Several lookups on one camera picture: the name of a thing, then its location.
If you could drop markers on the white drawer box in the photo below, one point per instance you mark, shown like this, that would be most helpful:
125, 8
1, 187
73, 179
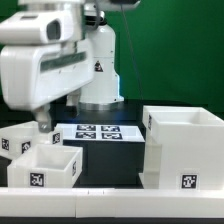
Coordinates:
17, 139
46, 166

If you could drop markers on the white front fence rail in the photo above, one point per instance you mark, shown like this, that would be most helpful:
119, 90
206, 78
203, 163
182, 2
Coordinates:
112, 203

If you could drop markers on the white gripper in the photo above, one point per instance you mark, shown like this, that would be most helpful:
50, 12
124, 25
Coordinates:
32, 76

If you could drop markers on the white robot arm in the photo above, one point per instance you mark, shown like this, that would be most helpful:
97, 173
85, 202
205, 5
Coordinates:
103, 91

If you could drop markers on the white marker base plate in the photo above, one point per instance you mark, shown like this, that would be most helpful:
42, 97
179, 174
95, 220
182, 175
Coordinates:
96, 132

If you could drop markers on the white drawer box front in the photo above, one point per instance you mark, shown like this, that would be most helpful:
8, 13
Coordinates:
46, 166

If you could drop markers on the white drawer cabinet frame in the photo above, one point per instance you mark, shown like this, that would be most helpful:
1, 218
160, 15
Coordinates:
184, 149

